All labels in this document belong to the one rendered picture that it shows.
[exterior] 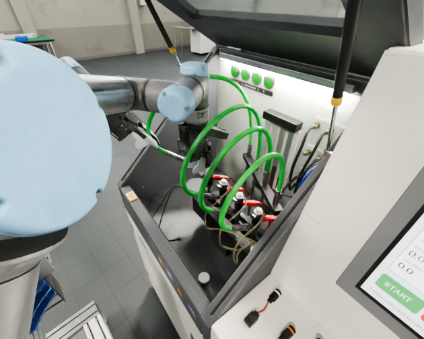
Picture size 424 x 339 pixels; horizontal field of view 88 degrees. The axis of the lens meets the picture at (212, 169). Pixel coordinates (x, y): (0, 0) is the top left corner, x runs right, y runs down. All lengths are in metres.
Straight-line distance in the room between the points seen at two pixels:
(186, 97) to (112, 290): 1.60
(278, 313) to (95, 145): 0.60
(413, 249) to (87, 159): 0.51
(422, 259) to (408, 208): 0.09
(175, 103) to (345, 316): 0.60
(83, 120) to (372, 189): 0.47
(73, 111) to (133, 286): 1.71
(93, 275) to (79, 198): 1.82
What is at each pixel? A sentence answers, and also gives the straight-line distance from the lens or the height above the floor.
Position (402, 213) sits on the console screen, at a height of 1.32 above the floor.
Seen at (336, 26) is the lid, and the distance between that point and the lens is 0.59.
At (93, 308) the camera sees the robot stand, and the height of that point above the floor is 0.23.
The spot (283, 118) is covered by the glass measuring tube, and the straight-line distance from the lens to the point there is 0.81.
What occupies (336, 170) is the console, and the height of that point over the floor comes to 1.33.
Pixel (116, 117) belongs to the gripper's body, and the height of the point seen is 1.31.
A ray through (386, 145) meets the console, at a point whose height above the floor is 1.41.
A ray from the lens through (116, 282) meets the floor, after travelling 1.90.
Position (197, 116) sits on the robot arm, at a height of 1.36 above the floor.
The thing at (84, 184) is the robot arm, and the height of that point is 1.50.
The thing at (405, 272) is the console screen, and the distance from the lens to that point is 0.55.
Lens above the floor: 1.61
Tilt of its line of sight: 38 degrees down
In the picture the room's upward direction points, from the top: 1 degrees clockwise
